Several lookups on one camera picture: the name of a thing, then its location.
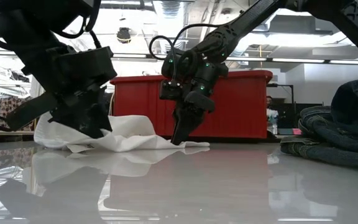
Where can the red plastic laundry bin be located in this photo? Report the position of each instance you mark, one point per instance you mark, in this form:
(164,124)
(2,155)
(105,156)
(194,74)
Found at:
(247,105)

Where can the white table mat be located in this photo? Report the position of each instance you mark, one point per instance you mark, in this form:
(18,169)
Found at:
(179,186)

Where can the dark blue denim jeans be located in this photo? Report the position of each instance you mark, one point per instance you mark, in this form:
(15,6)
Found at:
(337,143)

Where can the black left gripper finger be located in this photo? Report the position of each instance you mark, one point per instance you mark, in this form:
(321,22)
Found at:
(73,119)
(99,124)

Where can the long ceiling light bar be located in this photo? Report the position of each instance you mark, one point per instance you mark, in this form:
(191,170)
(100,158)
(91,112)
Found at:
(297,60)

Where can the brown floral hanging fabric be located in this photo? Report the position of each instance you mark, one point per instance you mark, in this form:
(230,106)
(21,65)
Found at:
(8,105)

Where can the silver ventilation duct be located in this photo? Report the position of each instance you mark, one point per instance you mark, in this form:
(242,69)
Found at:
(170,7)

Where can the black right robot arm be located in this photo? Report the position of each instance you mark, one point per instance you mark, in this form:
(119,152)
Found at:
(291,12)

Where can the person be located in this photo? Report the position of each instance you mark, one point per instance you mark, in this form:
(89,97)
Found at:
(271,118)

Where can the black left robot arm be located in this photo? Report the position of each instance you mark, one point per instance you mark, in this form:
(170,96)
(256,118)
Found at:
(17,25)

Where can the plain white garment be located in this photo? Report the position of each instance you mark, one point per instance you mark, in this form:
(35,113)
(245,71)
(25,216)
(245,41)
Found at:
(129,133)

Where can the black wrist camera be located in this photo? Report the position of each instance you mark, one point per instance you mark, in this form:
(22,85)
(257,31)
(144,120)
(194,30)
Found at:
(170,90)
(85,67)

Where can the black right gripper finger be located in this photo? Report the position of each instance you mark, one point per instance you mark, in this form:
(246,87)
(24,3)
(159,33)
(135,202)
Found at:
(178,124)
(193,119)

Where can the black background monitor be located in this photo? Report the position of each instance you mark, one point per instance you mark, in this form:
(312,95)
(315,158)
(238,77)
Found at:
(306,115)

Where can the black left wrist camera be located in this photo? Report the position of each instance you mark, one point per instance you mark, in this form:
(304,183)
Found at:
(85,67)

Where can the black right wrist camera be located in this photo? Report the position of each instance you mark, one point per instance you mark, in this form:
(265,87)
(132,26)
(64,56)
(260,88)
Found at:
(170,90)

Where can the black ceiling dome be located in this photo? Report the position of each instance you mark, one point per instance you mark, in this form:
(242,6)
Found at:
(124,35)

